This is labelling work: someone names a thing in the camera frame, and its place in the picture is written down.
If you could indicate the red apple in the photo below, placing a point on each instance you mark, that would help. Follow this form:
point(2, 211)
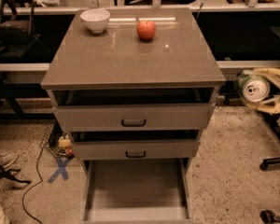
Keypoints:
point(146, 30)

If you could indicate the blue tape cross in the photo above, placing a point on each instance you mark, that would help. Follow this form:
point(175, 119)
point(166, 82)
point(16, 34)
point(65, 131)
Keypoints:
point(61, 169)

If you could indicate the small bottle on floor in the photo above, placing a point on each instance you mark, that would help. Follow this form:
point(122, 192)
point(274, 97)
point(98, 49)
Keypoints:
point(64, 144)

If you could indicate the grey drawer cabinet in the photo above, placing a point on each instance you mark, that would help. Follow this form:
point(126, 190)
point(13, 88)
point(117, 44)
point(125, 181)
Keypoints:
point(118, 68)

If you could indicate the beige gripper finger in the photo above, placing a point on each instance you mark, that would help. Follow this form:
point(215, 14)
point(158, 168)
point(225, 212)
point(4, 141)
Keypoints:
point(272, 74)
point(270, 106)

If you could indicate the black chair base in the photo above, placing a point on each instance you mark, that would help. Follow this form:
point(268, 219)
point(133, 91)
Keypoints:
point(272, 122)

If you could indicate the grey drawer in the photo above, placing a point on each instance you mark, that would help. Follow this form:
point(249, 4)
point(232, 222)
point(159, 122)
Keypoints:
point(135, 145)
point(102, 118)
point(136, 192)

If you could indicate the green soda can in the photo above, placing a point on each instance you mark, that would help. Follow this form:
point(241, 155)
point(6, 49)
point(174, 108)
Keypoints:
point(252, 89)

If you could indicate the black bag on bench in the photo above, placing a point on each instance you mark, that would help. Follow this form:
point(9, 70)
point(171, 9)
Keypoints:
point(15, 31)

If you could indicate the white ceramic bowl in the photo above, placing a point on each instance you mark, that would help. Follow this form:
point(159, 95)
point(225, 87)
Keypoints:
point(96, 20)

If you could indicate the grey bottom drawer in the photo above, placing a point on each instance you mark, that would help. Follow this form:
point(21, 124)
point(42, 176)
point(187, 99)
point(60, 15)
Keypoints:
point(136, 192)

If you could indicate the black caster wheel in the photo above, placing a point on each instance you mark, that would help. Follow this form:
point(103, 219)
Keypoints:
point(269, 217)

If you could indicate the white sneaker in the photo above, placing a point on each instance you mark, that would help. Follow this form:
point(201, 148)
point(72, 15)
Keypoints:
point(8, 159)

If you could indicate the grey top drawer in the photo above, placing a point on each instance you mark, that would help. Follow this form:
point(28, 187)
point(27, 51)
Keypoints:
point(102, 118)

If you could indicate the grey middle drawer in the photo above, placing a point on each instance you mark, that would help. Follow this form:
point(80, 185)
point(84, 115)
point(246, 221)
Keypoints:
point(135, 145)

